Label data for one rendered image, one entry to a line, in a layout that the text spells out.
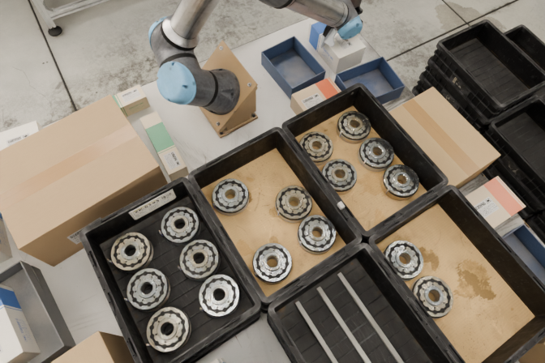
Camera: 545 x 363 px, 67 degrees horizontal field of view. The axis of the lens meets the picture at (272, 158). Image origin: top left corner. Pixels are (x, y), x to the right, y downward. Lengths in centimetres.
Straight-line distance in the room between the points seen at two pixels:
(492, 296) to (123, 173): 104
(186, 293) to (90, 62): 186
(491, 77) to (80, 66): 219
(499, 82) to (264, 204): 132
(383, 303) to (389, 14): 214
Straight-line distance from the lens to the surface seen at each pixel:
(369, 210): 122
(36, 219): 124
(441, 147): 135
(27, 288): 136
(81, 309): 134
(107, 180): 121
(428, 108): 141
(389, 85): 163
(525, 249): 151
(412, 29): 290
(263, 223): 116
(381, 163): 126
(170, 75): 123
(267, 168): 123
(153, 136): 140
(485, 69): 214
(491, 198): 144
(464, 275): 125
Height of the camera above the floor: 194
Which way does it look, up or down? 63 degrees down
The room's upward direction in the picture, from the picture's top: 4 degrees clockwise
